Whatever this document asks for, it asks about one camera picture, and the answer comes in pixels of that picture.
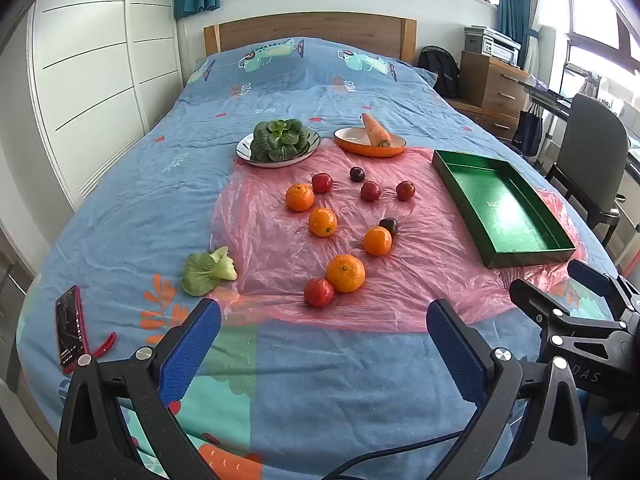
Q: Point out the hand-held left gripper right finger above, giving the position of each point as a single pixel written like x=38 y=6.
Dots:
x=457 y=355

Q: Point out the orange mandarin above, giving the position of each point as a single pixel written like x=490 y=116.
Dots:
x=346 y=273
x=300 y=197
x=322 y=222
x=377 y=240

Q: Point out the green tray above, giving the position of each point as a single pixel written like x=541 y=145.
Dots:
x=505 y=205

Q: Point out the pink plastic sheet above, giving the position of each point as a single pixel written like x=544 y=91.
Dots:
x=280 y=260

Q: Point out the window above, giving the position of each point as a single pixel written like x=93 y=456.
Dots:
x=590 y=20

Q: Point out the grey chair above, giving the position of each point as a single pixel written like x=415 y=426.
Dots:
x=595 y=150

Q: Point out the red apple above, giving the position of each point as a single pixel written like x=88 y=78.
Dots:
x=405 y=190
x=370 y=191

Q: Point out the white grey printer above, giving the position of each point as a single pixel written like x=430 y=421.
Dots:
x=492 y=42

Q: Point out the dark green leafy rosette vegetable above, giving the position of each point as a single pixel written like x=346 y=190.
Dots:
x=277 y=139

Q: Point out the orange oval dish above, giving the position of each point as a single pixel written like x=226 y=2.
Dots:
x=352 y=136

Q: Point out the pale green bok choy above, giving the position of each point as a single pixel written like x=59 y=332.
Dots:
x=207 y=272

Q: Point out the wooden drawer chest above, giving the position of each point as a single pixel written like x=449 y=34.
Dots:
x=490 y=85

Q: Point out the white wardrobe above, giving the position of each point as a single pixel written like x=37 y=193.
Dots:
x=85 y=60

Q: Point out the dark blue tote bag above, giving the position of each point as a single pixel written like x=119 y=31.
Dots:
x=527 y=132

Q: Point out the wooden headboard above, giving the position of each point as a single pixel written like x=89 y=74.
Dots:
x=310 y=27

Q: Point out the red smartphone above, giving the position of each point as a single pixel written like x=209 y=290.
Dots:
x=72 y=327

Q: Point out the carrot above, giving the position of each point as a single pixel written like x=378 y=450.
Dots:
x=375 y=130

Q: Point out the dark purple plum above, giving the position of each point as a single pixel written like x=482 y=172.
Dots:
x=357 y=174
x=389 y=223

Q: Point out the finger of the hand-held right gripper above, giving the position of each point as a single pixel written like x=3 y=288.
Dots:
x=590 y=276
x=530 y=297

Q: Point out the black backpack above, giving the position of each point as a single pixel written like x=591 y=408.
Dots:
x=442 y=72

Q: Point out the patterned white plate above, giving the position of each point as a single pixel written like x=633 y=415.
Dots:
x=243 y=149

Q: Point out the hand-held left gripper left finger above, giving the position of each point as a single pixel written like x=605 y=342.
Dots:
x=192 y=350

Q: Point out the grey desk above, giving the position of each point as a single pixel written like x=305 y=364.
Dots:
x=550 y=97

